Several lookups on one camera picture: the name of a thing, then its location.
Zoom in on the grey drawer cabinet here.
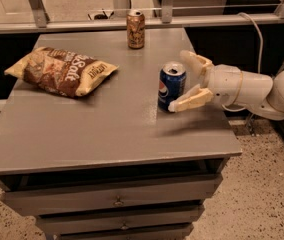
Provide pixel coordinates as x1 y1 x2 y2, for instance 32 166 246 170
0 27 243 240

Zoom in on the bottom grey drawer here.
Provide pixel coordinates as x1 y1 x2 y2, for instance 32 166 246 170
58 223 193 240

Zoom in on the top grey drawer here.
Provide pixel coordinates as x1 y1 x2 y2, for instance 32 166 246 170
2 174 222 216

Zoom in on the metal window railing frame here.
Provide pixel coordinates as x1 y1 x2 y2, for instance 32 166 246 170
0 0 284 34

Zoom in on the middle grey drawer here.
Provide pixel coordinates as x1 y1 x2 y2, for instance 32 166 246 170
36 203 204 235

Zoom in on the gold brown soda can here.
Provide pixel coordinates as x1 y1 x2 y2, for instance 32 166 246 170
126 9 145 49

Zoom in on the floor outlet with plugs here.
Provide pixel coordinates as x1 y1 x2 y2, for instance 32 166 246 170
87 10 114 20

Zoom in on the grey drawer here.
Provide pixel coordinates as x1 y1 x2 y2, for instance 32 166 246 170
58 223 193 240
2 174 222 216
36 203 204 235

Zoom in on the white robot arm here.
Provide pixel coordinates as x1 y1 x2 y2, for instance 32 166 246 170
168 50 284 121

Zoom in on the white cable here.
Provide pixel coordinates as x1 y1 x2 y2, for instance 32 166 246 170
221 12 265 113

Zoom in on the brown yellow chip bag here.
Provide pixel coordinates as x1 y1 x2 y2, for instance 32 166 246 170
4 47 118 98

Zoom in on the blue pepsi can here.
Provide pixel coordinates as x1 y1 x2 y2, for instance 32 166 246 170
158 61 186 111

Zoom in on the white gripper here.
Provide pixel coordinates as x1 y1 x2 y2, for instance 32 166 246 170
168 50 273 113

